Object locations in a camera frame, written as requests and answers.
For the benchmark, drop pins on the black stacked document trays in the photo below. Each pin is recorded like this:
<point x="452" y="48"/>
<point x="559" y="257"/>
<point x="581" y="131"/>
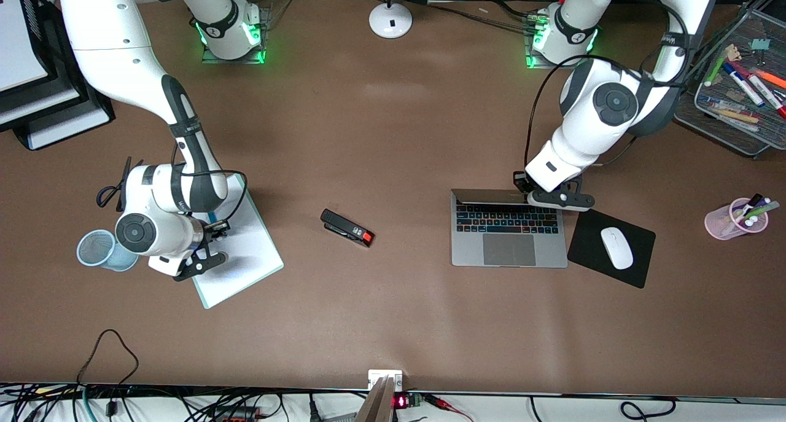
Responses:
<point x="37" y="133"/>

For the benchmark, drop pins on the teal binder clip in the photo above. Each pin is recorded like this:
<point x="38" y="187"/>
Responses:
<point x="760" y="43"/>

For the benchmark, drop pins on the green marker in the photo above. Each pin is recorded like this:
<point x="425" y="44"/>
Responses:
<point x="716" y="67"/>

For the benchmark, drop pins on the white paper sheet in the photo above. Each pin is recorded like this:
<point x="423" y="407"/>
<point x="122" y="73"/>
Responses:
<point x="252" y="250"/>

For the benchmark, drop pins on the white round lamp base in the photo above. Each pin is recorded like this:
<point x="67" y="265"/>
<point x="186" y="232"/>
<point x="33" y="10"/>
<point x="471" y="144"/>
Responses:
<point x="390" y="19"/>

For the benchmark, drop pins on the black mouse pad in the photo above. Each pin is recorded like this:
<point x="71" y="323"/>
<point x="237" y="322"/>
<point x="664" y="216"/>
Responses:
<point x="589" y="247"/>

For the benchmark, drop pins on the teal clipboard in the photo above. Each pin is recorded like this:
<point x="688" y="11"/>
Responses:
<point x="206" y="300"/>

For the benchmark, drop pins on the orange highlighter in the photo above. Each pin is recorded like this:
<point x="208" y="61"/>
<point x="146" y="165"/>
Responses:
<point x="770" y="78"/>

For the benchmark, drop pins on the green pen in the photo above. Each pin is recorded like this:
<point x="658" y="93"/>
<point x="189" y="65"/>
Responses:
<point x="767" y="209"/>

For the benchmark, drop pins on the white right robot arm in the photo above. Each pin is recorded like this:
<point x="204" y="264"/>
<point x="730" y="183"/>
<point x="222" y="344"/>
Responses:
<point x="116" y="47"/>

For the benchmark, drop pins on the black stapler red end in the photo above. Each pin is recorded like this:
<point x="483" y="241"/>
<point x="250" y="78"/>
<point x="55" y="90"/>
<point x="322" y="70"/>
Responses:
<point x="344" y="226"/>

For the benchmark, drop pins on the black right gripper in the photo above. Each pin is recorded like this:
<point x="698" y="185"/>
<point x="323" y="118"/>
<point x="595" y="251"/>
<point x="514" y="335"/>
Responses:
<point x="215" y="230"/>

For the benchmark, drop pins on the blue mesh pen cup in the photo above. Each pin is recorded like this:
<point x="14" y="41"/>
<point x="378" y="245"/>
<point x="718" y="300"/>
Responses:
<point x="95" y="250"/>

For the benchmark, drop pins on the circuit board red display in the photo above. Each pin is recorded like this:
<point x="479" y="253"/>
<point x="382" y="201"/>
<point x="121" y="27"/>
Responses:
<point x="405" y="401"/>

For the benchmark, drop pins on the white metal bracket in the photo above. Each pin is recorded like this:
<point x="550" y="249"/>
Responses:
<point x="376" y="378"/>

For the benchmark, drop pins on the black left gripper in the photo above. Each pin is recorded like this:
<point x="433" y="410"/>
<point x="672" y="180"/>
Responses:
<point x="521" y="180"/>

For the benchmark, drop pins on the grey camera stand post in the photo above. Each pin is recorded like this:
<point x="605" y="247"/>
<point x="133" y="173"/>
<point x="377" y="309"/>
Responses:
<point x="377" y="403"/>

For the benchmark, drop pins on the red capped whiteboard marker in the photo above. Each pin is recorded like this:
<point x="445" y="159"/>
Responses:
<point x="764" y="94"/>

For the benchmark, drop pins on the black scissors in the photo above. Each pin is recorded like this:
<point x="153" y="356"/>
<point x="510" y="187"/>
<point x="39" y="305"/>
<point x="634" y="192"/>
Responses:
<point x="105" y="195"/>

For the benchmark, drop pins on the blue capped whiteboard marker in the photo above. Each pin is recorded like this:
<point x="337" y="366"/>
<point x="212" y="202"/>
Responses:
<point x="743" y="84"/>

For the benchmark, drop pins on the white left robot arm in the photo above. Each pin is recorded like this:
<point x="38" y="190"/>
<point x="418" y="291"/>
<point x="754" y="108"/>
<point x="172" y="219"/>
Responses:
<point x="605" y="102"/>

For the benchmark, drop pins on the black capped marker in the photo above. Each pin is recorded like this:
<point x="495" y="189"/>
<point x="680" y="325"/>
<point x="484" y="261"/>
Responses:
<point x="755" y="198"/>

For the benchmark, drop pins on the silver laptop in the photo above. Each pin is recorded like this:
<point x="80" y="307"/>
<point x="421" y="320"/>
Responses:
<point x="506" y="244"/>

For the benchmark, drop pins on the pink translucent pen cup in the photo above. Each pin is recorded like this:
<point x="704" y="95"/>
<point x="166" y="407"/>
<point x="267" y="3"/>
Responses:
<point x="715" y="223"/>

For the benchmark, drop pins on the white computer mouse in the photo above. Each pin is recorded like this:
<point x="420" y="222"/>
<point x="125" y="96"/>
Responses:
<point x="616" y="248"/>

